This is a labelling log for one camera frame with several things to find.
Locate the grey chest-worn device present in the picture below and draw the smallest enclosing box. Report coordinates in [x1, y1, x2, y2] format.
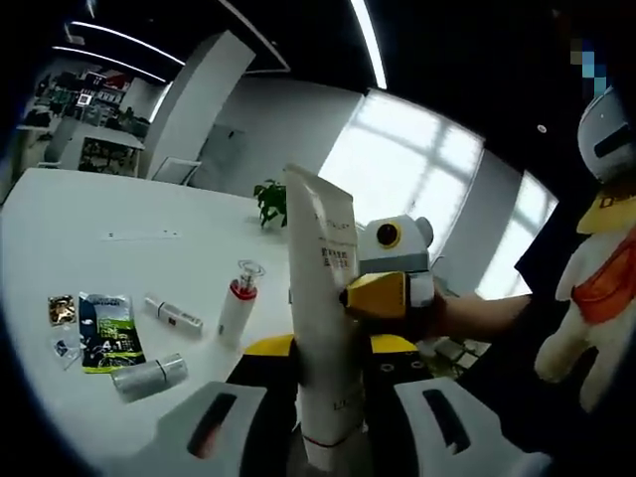
[576, 85, 636, 186]

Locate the white plush toy, orange scarf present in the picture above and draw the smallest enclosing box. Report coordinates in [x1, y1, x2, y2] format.
[461, 183, 636, 477]

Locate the potted green plant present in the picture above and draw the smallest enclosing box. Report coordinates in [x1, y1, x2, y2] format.
[252, 179, 290, 231]

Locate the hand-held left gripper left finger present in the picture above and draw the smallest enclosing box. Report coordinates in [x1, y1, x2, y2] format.
[148, 333, 301, 477]

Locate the tall red-collared skincare pump bottle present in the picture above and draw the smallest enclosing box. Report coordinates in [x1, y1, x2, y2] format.
[217, 257, 266, 345]

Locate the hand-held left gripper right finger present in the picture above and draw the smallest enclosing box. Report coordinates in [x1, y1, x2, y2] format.
[361, 333, 548, 477]

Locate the white floor cabinet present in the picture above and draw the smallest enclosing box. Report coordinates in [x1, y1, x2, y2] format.
[195, 123, 246, 188]

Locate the tall white skincare tube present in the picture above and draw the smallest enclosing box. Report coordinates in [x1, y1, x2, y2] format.
[282, 162, 370, 469]

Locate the small clear skincare sachet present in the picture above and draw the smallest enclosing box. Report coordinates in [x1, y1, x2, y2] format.
[49, 333, 83, 372]

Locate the gold foil skincare sachet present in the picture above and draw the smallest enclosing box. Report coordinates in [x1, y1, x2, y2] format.
[47, 294, 78, 327]

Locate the dark green skincare sachet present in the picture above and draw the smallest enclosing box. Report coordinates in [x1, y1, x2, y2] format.
[78, 291, 147, 376]

